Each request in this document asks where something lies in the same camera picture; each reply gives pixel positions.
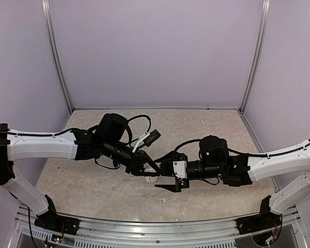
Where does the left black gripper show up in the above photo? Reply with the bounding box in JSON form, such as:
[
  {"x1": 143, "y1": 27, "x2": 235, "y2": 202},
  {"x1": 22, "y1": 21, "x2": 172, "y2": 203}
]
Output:
[{"x1": 102, "y1": 137, "x2": 162, "y2": 176}]

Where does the white earbud charging case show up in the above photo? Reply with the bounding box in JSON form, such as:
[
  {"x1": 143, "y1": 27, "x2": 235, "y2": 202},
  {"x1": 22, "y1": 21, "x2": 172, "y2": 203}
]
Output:
[{"x1": 144, "y1": 167, "x2": 159, "y2": 183}]

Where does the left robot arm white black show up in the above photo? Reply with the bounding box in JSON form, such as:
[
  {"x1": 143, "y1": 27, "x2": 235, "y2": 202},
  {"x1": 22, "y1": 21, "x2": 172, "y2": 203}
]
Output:
[{"x1": 0, "y1": 113, "x2": 161, "y2": 230}]

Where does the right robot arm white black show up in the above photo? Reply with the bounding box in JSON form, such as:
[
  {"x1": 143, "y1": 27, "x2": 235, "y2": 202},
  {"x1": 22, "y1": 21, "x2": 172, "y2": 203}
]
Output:
[{"x1": 155, "y1": 135, "x2": 310, "y2": 229}]

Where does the white earbud on table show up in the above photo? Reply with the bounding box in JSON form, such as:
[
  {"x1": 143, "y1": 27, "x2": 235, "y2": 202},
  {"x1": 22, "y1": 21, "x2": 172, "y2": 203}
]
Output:
[{"x1": 158, "y1": 198, "x2": 167, "y2": 203}]

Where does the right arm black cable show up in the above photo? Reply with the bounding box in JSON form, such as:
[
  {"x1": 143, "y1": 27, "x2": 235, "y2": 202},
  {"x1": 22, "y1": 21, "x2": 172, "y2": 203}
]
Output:
[{"x1": 170, "y1": 138, "x2": 205, "y2": 156}]

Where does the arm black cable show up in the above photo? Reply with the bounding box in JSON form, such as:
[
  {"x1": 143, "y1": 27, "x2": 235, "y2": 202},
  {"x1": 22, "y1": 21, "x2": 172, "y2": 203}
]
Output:
[
  {"x1": 170, "y1": 138, "x2": 205, "y2": 156},
  {"x1": 126, "y1": 114, "x2": 153, "y2": 145}
]

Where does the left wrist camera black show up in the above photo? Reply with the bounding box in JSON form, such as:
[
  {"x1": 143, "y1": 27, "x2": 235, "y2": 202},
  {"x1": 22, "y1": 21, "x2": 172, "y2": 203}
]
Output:
[{"x1": 143, "y1": 129, "x2": 161, "y2": 147}]

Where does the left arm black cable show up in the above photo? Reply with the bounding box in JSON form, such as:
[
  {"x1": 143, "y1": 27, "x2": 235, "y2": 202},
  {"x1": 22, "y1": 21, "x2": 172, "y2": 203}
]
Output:
[{"x1": 126, "y1": 114, "x2": 153, "y2": 145}]

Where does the front aluminium rail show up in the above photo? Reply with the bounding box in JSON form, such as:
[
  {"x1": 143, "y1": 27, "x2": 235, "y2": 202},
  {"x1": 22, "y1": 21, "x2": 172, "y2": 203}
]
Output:
[{"x1": 10, "y1": 204, "x2": 307, "y2": 248}]

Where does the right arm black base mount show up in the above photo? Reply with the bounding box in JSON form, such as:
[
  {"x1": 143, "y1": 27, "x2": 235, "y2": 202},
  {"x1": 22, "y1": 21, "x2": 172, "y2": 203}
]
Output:
[{"x1": 236, "y1": 195, "x2": 282, "y2": 235}]

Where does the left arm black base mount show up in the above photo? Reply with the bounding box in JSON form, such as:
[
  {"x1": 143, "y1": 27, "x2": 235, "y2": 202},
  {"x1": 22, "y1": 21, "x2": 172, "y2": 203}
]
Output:
[{"x1": 35, "y1": 195, "x2": 80, "y2": 236}]

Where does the left aluminium frame post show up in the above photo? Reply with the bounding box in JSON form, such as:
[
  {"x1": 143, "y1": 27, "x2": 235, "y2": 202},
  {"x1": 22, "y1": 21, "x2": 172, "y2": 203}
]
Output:
[{"x1": 41, "y1": 0, "x2": 74, "y2": 114}]

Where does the aluminium frame post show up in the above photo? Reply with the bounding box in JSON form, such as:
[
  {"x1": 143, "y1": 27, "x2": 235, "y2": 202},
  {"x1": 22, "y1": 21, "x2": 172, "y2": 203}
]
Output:
[
  {"x1": 41, "y1": 0, "x2": 74, "y2": 114},
  {"x1": 239, "y1": 0, "x2": 270, "y2": 115}
]

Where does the right aluminium frame post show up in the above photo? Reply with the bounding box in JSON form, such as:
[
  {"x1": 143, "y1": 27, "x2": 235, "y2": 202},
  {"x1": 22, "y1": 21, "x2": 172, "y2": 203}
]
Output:
[{"x1": 239, "y1": 0, "x2": 270, "y2": 115}]

